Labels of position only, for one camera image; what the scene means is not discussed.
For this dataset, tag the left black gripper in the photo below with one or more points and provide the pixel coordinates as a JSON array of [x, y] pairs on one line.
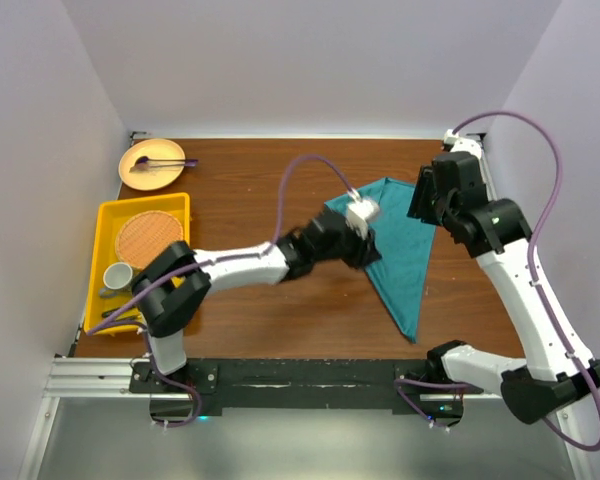
[[366, 253]]

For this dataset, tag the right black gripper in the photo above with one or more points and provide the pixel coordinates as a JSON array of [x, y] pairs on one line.
[[419, 206]]

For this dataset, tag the teal cloth napkin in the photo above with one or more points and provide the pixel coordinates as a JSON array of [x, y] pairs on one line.
[[405, 246]]

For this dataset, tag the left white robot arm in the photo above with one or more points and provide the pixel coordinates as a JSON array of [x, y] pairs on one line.
[[170, 290]]

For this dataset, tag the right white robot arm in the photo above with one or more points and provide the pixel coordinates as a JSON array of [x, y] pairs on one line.
[[557, 369]]

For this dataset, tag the orange woven round mat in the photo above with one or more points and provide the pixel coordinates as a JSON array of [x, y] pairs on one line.
[[146, 235]]

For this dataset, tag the beige round plate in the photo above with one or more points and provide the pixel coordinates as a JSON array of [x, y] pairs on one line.
[[154, 178]]

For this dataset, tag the purple spoon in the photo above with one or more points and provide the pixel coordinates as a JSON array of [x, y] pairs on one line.
[[145, 162]]

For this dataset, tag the yellow plastic tray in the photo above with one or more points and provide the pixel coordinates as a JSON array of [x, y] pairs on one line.
[[111, 216]]

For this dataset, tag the white grey mug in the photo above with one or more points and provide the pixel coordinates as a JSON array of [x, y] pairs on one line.
[[117, 280]]

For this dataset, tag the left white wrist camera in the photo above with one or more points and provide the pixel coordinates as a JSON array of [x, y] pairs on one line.
[[360, 212]]

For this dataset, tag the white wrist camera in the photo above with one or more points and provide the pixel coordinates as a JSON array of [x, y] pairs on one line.
[[360, 212], [454, 142]]

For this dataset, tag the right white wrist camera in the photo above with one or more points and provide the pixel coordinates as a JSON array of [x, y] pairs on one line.
[[454, 142]]

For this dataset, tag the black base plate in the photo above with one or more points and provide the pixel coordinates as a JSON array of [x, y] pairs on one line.
[[211, 386]]

